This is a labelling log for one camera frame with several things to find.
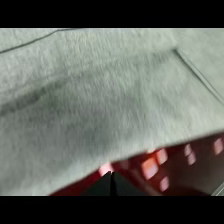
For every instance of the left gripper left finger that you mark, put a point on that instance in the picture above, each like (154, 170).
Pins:
(103, 188)

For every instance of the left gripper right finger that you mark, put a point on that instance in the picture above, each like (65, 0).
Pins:
(121, 188)

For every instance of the grey garment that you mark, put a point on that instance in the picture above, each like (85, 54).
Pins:
(100, 100)

